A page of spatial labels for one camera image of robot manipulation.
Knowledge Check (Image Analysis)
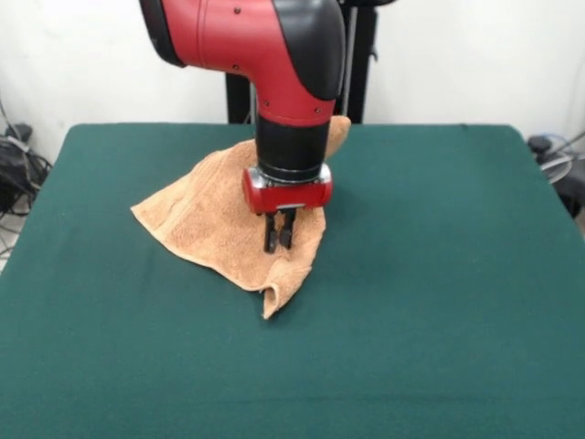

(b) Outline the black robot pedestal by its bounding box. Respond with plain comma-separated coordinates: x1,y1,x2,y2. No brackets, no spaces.
224,0,381,125

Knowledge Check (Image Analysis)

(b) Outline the dark green table cloth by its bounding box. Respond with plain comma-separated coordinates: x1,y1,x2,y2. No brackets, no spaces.
0,122,585,439

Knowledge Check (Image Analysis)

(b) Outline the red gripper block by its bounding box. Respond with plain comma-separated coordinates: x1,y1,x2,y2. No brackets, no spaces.
241,163,335,254

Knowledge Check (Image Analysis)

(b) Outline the orange terry towel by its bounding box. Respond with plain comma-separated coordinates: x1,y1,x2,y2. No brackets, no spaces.
130,115,352,320

